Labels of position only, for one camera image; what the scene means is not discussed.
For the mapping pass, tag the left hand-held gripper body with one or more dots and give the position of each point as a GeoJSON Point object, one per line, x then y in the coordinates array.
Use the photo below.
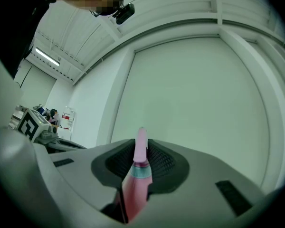
{"type": "Point", "coordinates": [31, 125]}

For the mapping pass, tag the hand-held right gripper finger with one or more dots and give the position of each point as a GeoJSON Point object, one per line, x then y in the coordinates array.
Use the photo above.
{"type": "Point", "coordinates": [199, 174]}

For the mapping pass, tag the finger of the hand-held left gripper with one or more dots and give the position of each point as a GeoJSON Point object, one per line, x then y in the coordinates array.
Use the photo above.
{"type": "Point", "coordinates": [66, 145]}
{"type": "Point", "coordinates": [85, 170]}

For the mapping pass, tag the pink spray bottle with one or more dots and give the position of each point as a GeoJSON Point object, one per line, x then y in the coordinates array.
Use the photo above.
{"type": "Point", "coordinates": [137, 186]}

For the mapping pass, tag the ceiling tube light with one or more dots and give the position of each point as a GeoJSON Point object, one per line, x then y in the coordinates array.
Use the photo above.
{"type": "Point", "coordinates": [47, 56]}

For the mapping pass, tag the person's black clothing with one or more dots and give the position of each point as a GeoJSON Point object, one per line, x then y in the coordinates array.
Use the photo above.
{"type": "Point", "coordinates": [9, 20]}

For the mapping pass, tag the black eyeglasses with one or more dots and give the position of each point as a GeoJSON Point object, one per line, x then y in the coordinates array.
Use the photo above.
{"type": "Point", "coordinates": [104, 12]}

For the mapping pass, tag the black head-worn camera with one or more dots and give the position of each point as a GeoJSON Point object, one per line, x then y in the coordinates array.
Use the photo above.
{"type": "Point", "coordinates": [124, 13]}

